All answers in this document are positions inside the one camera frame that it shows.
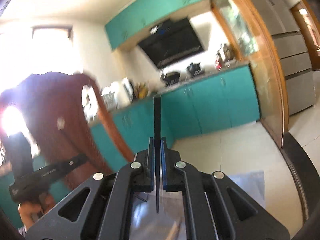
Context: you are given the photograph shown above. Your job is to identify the person left hand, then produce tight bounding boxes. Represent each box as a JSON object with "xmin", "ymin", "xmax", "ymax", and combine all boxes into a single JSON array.
[{"xmin": 18, "ymin": 193, "xmax": 56, "ymax": 231}]

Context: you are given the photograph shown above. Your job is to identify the teal kitchen cabinets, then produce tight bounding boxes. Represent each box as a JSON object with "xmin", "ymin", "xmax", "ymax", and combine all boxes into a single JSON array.
[
  {"xmin": 0, "ymin": 63, "xmax": 262, "ymax": 230},
  {"xmin": 105, "ymin": 0, "xmax": 205, "ymax": 50}
]

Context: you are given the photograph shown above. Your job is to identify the silver refrigerator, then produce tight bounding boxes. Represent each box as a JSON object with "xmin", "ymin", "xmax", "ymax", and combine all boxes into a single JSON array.
[{"xmin": 251, "ymin": 0, "xmax": 316, "ymax": 115}]

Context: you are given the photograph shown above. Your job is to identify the dark grey chopstick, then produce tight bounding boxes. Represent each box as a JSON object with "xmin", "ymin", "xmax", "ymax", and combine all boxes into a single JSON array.
[{"xmin": 153, "ymin": 95, "xmax": 161, "ymax": 213}]

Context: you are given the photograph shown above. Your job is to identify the black range hood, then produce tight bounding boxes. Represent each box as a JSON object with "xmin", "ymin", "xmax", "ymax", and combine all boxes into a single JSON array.
[{"xmin": 138, "ymin": 18, "xmax": 204, "ymax": 69}]

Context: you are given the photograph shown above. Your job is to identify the teal lower kitchen cabinets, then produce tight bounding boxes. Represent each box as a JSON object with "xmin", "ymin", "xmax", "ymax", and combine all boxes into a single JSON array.
[{"xmin": 0, "ymin": 63, "xmax": 262, "ymax": 230}]

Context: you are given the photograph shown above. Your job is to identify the teal upper kitchen cabinets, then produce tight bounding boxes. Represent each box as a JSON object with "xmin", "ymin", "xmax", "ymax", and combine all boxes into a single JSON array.
[{"xmin": 105, "ymin": 0, "xmax": 205, "ymax": 50}]

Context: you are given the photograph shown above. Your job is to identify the black wok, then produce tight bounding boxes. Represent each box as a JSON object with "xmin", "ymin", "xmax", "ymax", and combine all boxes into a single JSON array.
[{"xmin": 161, "ymin": 72, "xmax": 180, "ymax": 82}]

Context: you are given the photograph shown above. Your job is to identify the wooden glass sliding door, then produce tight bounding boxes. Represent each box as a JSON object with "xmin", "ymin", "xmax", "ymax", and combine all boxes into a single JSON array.
[{"xmin": 210, "ymin": 0, "xmax": 289, "ymax": 149}]

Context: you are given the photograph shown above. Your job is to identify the black cooking pot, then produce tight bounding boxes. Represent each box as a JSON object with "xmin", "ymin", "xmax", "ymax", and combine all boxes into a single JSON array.
[{"xmin": 187, "ymin": 63, "xmax": 202, "ymax": 76}]

